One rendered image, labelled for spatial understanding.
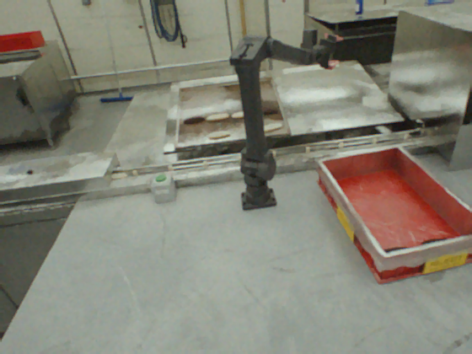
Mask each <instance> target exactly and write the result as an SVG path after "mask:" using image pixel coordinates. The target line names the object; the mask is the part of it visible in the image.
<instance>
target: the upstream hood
mask: <svg viewBox="0 0 472 354"><path fill-rule="evenodd" d="M117 167H120V164H119V161H118V159H117V157H116V153H115V152H113V153H100V154H95V155H88V156H82V157H76V158H64V159H51V160H45V161H39V162H33V163H26V164H15V165H8V166H2V167H0V203H2V202H7V201H19V200H24V199H30V198H36V197H42V196H54V195H57V196H59V195H66V194H72V193H78V192H84V191H90V190H101V189H107V188H109V186H110V182H111V181H112V179H111V174H112V172H113V170H114V168H115V169H116V168H117Z"/></svg>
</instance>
